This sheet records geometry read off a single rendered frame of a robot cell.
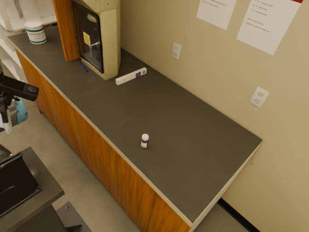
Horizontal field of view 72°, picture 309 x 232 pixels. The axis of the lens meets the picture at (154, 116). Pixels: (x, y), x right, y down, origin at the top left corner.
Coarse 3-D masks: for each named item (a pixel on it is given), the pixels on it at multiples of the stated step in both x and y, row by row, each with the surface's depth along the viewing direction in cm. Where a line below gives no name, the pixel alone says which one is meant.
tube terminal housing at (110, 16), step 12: (108, 0) 119; (96, 12) 122; (108, 12) 123; (108, 24) 128; (108, 36) 132; (108, 48) 138; (84, 60) 162; (108, 60) 144; (120, 60) 171; (96, 72) 157; (108, 72) 150
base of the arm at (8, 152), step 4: (0, 144) 82; (0, 148) 79; (4, 148) 80; (0, 152) 78; (4, 152) 78; (8, 152) 80; (0, 156) 76; (4, 156) 78; (8, 156) 79; (0, 160) 76
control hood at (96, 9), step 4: (80, 0) 114; (84, 0) 109; (88, 0) 111; (92, 0) 112; (96, 0) 114; (84, 4) 118; (88, 4) 112; (92, 4) 113; (96, 4) 115; (92, 8) 115; (96, 8) 116
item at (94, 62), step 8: (72, 0) 133; (80, 8) 130; (80, 16) 134; (88, 16) 128; (96, 16) 122; (80, 24) 139; (88, 24) 132; (96, 24) 126; (80, 32) 144; (88, 32) 136; (96, 32) 129; (80, 40) 149; (96, 40) 134; (80, 48) 155; (88, 48) 146; (96, 48) 138; (88, 56) 152; (96, 56) 143; (96, 64) 149
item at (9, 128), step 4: (8, 112) 66; (0, 116) 66; (8, 116) 66; (0, 120) 66; (8, 120) 66; (0, 124) 67; (4, 124) 66; (8, 124) 67; (8, 128) 67; (12, 128) 69; (8, 132) 68
